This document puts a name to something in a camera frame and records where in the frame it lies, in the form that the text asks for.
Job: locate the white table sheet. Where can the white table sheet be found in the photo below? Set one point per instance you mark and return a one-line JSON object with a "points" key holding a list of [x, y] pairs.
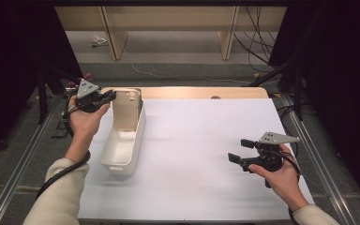
{"points": [[200, 140]]}

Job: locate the light wooden furniture leg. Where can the light wooden furniture leg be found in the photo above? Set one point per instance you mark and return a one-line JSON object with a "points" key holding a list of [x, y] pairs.
{"points": [[228, 37], [114, 37]]}

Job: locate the yellow floor tape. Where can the yellow floor tape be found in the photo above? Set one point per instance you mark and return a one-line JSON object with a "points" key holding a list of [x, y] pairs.
{"points": [[256, 75]]}

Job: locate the metal floor rail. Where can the metal floor rail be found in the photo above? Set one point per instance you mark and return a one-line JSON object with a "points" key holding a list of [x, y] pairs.
{"points": [[276, 94], [22, 162], [318, 162]]}

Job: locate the white floor scrap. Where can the white floor scrap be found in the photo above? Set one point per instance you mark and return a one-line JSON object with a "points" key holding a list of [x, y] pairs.
{"points": [[98, 40]]}

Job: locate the dark curtain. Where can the dark curtain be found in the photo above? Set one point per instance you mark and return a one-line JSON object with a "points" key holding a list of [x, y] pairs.
{"points": [[340, 78], [18, 62]]}

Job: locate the light wooden table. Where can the light wooden table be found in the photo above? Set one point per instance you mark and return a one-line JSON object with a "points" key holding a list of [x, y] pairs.
{"points": [[184, 92]]}

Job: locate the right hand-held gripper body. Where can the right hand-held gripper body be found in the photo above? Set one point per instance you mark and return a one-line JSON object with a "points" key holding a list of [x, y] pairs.
{"points": [[270, 154]]}

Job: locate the person's right hand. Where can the person's right hand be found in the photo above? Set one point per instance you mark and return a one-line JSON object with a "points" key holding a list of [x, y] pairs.
{"points": [[286, 184]]}

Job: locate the white plastic bin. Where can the white plastic bin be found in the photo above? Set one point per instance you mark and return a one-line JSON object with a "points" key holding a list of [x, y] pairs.
{"points": [[122, 153]]}

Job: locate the light wooden furniture panel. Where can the light wooden furniture panel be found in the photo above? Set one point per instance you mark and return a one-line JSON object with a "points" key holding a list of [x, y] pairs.
{"points": [[168, 18]]}

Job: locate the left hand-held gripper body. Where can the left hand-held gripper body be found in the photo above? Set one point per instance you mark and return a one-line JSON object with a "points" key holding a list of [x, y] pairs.
{"points": [[87, 93]]}

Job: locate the black stand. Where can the black stand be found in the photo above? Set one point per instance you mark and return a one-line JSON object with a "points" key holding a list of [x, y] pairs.
{"points": [[297, 90], [42, 93]]}

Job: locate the pink packet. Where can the pink packet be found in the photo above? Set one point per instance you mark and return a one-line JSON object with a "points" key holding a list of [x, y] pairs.
{"points": [[88, 75]]}

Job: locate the beige phone case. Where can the beige phone case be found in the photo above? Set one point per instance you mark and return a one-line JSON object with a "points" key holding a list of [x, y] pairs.
{"points": [[126, 109]]}

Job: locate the person's left hand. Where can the person's left hand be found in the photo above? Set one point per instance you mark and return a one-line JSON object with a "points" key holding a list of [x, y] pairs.
{"points": [[84, 125]]}

